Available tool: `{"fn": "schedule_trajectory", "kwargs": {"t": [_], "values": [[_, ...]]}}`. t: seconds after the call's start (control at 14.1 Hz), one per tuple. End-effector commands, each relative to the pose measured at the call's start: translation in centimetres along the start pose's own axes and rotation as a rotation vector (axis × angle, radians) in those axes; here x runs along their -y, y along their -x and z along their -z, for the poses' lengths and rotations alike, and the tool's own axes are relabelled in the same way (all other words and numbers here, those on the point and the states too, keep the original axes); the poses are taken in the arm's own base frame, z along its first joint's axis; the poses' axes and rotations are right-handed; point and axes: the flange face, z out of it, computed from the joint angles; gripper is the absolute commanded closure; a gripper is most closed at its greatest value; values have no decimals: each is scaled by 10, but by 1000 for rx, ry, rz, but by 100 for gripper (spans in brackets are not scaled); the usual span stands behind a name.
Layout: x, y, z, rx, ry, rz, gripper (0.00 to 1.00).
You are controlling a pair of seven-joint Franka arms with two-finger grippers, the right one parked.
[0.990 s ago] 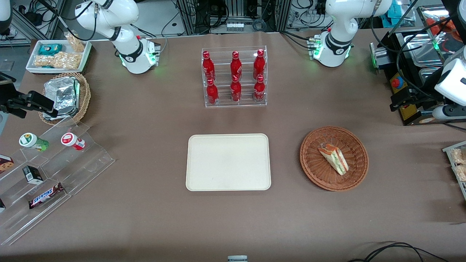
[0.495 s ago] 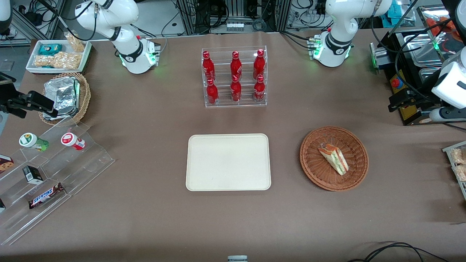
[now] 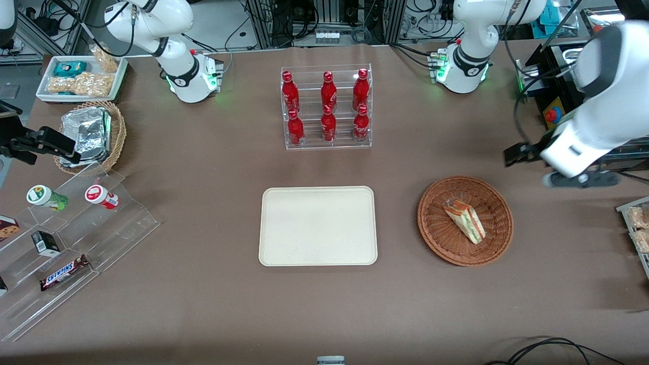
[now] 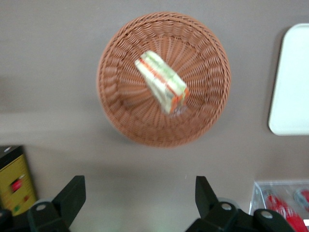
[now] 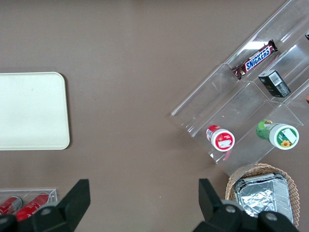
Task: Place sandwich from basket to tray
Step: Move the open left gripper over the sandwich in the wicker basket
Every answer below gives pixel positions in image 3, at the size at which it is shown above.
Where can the small grey device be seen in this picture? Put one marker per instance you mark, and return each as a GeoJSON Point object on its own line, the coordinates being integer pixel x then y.
{"type": "Point", "coordinates": [330, 361]}

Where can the aluminium profile frame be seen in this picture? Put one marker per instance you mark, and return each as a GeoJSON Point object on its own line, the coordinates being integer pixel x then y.
{"type": "Point", "coordinates": [263, 23]}

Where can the flat peanut snack bag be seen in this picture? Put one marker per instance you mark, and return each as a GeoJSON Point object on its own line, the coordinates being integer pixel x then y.
{"type": "Point", "coordinates": [81, 85]}

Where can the tray with pastries right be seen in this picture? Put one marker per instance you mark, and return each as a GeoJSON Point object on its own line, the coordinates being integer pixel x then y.
{"type": "Point", "coordinates": [624, 207]}

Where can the cream plastic tray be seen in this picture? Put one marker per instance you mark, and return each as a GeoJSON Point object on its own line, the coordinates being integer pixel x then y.
{"type": "Point", "coordinates": [318, 226]}

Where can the brown cookie box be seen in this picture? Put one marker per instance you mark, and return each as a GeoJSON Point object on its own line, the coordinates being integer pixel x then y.
{"type": "Point", "coordinates": [7, 229]}

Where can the red lidded drink cup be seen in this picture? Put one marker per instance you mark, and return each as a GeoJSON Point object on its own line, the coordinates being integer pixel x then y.
{"type": "Point", "coordinates": [100, 195]}

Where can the teal snack pack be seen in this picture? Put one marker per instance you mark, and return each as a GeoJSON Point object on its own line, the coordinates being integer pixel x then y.
{"type": "Point", "coordinates": [70, 68]}

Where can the small black carton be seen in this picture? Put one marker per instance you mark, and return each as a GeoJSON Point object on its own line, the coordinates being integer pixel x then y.
{"type": "Point", "coordinates": [45, 244]}

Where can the triangle sandwich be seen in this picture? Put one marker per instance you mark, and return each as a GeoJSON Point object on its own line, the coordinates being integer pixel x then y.
{"type": "Point", "coordinates": [469, 223]}

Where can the clear wrapped pastry pack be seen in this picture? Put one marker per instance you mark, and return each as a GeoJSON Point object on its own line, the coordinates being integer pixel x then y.
{"type": "Point", "coordinates": [642, 241]}
{"type": "Point", "coordinates": [639, 218]}

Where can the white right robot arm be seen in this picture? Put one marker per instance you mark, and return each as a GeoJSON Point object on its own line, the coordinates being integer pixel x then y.
{"type": "Point", "coordinates": [152, 20]}

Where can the Snickers chocolate bar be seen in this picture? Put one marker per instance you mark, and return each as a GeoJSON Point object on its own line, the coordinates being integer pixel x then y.
{"type": "Point", "coordinates": [63, 274]}

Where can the clear acrylic bottle rack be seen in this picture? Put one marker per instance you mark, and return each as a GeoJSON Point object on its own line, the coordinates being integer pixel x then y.
{"type": "Point", "coordinates": [310, 109]}

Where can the round brown wicker basket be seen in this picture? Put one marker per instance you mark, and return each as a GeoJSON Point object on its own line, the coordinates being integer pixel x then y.
{"type": "Point", "coordinates": [441, 243]}

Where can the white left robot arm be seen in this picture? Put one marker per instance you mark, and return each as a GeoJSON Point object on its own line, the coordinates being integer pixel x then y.
{"type": "Point", "coordinates": [608, 76]}

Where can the clear acrylic stepped display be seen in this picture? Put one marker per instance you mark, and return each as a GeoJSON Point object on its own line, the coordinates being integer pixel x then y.
{"type": "Point", "coordinates": [127, 218]}

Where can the tan oval wicker basket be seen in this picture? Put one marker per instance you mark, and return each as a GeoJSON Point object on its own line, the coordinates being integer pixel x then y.
{"type": "Point", "coordinates": [119, 133]}

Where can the white power strip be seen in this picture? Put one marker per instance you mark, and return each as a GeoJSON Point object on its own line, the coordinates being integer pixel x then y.
{"type": "Point", "coordinates": [327, 36]}

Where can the upright clear snack bag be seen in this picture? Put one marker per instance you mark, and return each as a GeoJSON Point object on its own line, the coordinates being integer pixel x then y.
{"type": "Point", "coordinates": [105, 60]}

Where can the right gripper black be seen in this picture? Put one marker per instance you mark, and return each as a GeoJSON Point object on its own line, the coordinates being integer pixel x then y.
{"type": "Point", "coordinates": [11, 142]}

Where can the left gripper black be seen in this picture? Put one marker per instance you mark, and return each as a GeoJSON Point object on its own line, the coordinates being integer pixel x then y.
{"type": "Point", "coordinates": [530, 151]}

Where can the red cola bottle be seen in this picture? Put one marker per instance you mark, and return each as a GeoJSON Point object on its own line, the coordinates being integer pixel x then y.
{"type": "Point", "coordinates": [360, 88]}
{"type": "Point", "coordinates": [328, 91]}
{"type": "Point", "coordinates": [295, 131]}
{"type": "Point", "coordinates": [328, 126]}
{"type": "Point", "coordinates": [361, 125]}
{"type": "Point", "coordinates": [289, 91]}

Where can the green lidded drink cup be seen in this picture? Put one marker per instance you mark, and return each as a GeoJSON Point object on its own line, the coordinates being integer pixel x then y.
{"type": "Point", "coordinates": [45, 196]}

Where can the white rectangular snack tray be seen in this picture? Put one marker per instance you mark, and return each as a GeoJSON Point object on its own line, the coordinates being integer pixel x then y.
{"type": "Point", "coordinates": [121, 71]}

